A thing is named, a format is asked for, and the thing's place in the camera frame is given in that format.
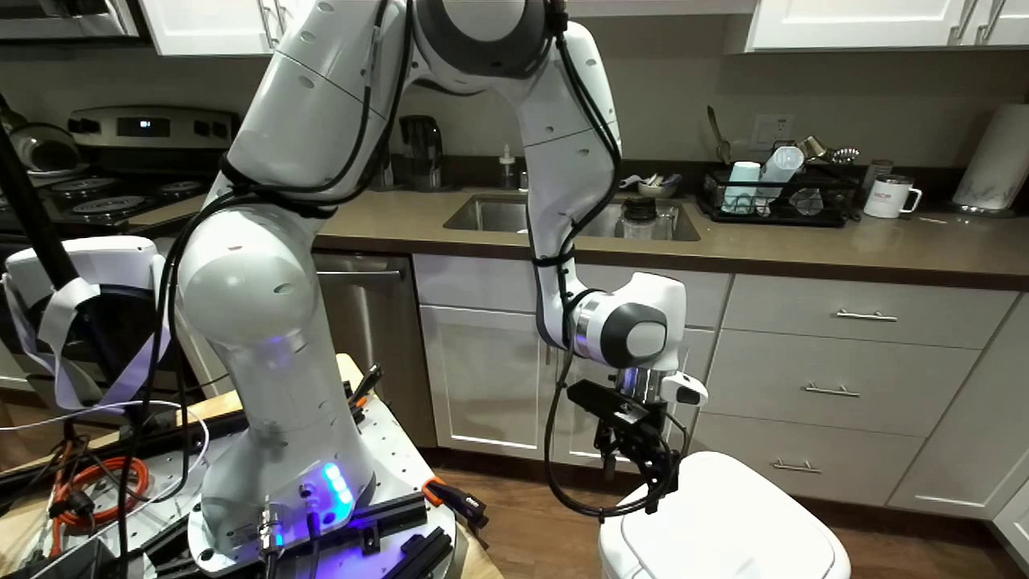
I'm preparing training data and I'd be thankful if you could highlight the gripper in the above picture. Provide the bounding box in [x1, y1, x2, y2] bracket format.
[595, 404, 684, 515]

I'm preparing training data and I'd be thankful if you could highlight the stove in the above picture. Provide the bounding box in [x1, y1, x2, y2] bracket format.
[0, 105, 242, 242]

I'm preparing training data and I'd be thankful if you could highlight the white bin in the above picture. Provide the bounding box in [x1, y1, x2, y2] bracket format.
[598, 450, 852, 579]

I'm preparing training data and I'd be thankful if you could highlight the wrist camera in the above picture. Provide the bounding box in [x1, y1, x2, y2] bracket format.
[566, 380, 649, 425]

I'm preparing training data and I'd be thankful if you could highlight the white mug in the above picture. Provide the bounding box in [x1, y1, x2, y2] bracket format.
[863, 174, 924, 220]

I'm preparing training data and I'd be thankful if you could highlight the black dish rack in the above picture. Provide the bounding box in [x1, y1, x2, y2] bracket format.
[697, 163, 862, 228]

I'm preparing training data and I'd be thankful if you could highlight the coil of orange cable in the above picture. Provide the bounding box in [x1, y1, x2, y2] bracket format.
[47, 456, 152, 557]

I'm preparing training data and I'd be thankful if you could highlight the small bowl with utensils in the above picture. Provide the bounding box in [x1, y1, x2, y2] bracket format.
[635, 172, 683, 199]

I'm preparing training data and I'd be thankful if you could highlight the wall socket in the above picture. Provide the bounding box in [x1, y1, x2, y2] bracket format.
[751, 113, 796, 153]

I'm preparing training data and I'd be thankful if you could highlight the white cabinet door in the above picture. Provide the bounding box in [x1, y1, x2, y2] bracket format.
[417, 304, 565, 461]

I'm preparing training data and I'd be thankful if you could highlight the paper towel roll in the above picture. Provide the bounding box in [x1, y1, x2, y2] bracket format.
[952, 102, 1029, 219]

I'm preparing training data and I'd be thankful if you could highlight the black stand pole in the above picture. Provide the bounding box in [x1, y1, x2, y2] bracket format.
[0, 121, 83, 292]

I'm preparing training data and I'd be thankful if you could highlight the orange and black clamp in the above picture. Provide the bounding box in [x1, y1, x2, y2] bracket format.
[421, 476, 490, 533]

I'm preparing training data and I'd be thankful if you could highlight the black coffee pitcher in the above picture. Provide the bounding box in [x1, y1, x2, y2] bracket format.
[399, 114, 445, 193]

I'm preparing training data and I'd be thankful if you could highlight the white bin lid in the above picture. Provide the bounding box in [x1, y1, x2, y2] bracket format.
[617, 451, 847, 579]

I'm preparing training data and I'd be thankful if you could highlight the white drawer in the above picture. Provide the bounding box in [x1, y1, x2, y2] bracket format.
[690, 413, 927, 508]
[704, 329, 982, 440]
[722, 274, 1021, 351]

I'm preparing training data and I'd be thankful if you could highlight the white headset with straps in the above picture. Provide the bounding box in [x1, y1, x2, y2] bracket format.
[0, 235, 174, 413]

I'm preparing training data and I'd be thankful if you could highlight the black aluminium rail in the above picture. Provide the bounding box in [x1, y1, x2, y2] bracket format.
[351, 492, 456, 579]

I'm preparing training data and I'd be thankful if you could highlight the metal ladle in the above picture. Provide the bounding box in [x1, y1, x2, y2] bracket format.
[707, 105, 733, 166]

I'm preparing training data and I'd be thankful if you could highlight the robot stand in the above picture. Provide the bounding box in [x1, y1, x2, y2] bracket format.
[0, 352, 505, 579]

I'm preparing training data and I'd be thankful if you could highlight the glass jar with black lid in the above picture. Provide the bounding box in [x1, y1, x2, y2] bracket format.
[617, 197, 674, 240]

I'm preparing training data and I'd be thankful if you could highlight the pale teal cup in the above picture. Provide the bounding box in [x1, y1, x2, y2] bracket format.
[722, 161, 762, 215]

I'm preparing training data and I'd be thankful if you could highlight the steel sink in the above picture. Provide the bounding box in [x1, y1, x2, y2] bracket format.
[443, 193, 701, 243]

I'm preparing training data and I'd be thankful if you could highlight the white cable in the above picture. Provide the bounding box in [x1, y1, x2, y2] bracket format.
[0, 399, 211, 556]

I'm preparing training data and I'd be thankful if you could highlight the white upper cabinet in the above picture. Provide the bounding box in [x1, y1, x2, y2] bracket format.
[743, 0, 1029, 55]
[138, 0, 300, 58]

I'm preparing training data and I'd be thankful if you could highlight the steel dishwasher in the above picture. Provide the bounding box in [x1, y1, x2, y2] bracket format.
[312, 253, 440, 448]

